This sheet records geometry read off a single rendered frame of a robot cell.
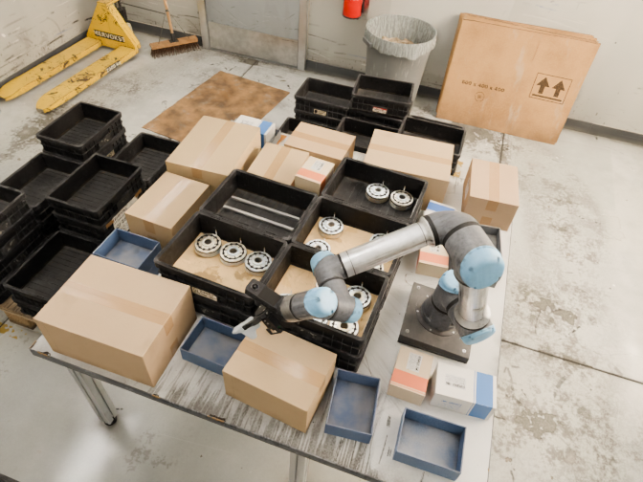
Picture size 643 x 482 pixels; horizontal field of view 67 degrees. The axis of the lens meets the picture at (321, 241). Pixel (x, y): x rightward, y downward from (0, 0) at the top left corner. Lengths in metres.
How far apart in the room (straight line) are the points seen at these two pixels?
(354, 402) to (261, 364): 0.35
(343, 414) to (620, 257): 2.52
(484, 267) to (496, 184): 1.13
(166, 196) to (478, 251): 1.35
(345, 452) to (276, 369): 0.34
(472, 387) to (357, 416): 0.39
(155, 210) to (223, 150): 0.45
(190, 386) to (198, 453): 0.70
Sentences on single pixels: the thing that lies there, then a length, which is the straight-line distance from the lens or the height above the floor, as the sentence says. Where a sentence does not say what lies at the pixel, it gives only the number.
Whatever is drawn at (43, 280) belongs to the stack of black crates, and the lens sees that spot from 2.83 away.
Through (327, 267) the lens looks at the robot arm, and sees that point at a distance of 1.38.
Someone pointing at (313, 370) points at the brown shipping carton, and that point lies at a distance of 1.61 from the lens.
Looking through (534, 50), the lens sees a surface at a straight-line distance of 4.38.
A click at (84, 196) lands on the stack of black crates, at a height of 0.49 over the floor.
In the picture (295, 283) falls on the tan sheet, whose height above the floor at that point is 0.83.
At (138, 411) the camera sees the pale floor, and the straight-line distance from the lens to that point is 2.59.
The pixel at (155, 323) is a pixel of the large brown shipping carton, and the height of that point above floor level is 0.90.
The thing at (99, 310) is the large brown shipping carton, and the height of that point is 0.90.
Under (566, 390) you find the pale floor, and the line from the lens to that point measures 2.93.
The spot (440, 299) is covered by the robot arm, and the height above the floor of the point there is 0.90.
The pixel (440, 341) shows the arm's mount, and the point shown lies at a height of 0.74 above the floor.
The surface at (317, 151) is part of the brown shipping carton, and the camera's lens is 2.40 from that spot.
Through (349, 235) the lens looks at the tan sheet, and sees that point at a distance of 2.03.
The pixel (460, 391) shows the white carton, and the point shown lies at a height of 0.79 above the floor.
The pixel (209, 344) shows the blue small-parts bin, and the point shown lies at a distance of 1.86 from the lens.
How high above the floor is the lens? 2.27
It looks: 46 degrees down
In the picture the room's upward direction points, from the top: 5 degrees clockwise
